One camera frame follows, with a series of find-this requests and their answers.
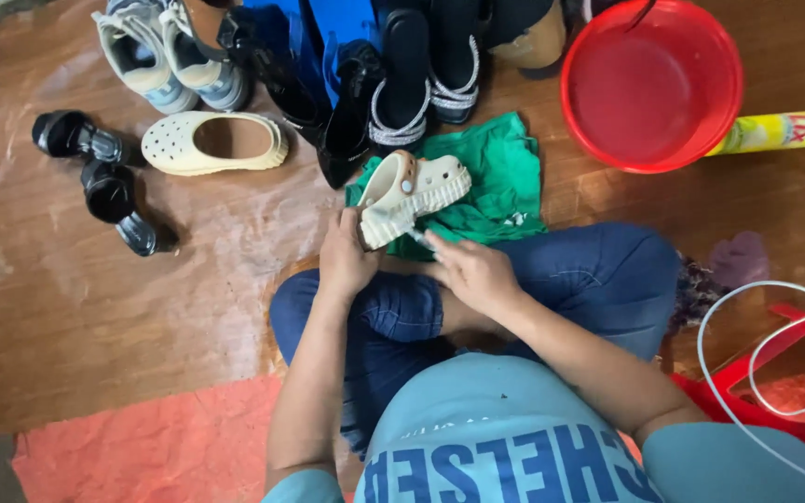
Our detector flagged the person's right hand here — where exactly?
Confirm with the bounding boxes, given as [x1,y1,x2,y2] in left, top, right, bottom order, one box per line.
[422,229,526,319]

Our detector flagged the person's left hand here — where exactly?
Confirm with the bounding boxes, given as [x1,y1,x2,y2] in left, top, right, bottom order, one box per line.
[318,207,383,302]

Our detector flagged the small white brush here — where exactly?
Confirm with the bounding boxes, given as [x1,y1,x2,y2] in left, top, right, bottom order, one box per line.
[402,225,440,248]

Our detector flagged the cream clog with brown strap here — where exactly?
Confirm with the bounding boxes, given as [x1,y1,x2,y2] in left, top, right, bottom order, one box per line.
[356,150,474,252]

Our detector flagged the green cloth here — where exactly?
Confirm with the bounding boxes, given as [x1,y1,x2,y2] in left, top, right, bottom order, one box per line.
[344,112,549,264]

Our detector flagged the person's blue jeans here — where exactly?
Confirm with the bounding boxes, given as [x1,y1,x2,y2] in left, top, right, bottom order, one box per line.
[268,222,682,461]

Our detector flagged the black pointed shoe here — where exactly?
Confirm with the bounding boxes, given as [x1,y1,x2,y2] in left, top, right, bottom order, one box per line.
[217,6,331,145]
[316,41,384,190]

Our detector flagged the person's light blue shirt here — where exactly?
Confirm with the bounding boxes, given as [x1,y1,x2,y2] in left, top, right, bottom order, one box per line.
[261,351,805,503]

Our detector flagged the black and tan shoe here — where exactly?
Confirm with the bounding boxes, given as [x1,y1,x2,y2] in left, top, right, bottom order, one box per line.
[482,0,568,71]

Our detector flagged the red plastic basin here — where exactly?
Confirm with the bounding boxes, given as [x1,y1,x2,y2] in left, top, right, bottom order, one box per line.
[559,0,745,175]

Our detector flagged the dark patterned cloth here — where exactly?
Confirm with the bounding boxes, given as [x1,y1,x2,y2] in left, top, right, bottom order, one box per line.
[667,254,726,333]

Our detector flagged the purple cloth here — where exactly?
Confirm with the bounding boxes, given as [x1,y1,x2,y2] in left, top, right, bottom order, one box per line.
[708,231,771,289]

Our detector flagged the grey and cream sneaker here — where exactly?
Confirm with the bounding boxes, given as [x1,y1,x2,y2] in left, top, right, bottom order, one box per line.
[158,0,250,113]
[91,0,200,116]

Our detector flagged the red plastic stool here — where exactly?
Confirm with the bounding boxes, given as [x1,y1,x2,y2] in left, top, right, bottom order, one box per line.
[671,302,805,490]

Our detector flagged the black heeled sandal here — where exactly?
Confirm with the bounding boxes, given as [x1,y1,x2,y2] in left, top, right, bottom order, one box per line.
[80,158,159,258]
[31,109,131,167]

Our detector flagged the yellow detergent bottle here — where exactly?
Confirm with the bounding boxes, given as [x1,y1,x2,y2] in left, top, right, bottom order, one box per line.
[703,109,805,158]

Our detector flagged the orange floor mat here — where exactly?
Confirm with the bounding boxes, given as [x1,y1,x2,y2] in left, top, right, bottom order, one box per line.
[11,376,365,503]

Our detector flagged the black sandal with rhinestone straps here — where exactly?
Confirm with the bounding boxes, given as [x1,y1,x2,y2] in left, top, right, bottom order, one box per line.
[367,7,433,148]
[428,0,482,126]

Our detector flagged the white cable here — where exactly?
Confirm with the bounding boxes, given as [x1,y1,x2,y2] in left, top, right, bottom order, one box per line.
[696,280,805,496]

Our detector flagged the cream clog without strap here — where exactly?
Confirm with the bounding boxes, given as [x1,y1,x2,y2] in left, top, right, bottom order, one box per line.
[140,109,291,177]

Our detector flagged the black handle in basin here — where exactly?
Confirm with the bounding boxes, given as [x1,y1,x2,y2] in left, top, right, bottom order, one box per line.
[624,0,659,33]

